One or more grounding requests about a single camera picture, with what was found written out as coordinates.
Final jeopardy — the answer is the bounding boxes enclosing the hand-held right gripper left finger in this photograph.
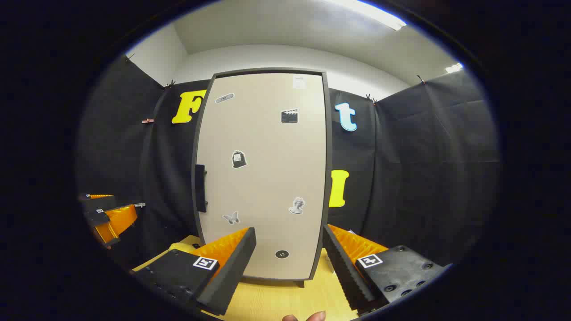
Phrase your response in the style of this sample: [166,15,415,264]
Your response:
[132,226,257,317]

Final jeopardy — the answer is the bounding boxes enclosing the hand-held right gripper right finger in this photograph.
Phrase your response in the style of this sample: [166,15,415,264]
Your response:
[322,224,453,313]

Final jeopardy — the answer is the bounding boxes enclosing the black cabinet door handle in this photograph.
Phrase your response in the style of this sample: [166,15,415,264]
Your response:
[194,164,208,213]

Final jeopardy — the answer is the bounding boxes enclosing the beige cabinet door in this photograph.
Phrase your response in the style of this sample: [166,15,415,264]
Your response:
[196,73,328,280]

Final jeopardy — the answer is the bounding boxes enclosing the pale yellow lumpy object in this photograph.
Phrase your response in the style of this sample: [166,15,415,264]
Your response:
[170,242,201,255]

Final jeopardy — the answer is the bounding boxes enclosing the black backdrop cloth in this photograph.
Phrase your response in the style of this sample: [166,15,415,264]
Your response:
[76,56,500,268]

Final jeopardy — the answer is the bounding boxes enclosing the long ceiling light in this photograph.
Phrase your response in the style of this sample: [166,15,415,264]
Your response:
[326,0,406,31]

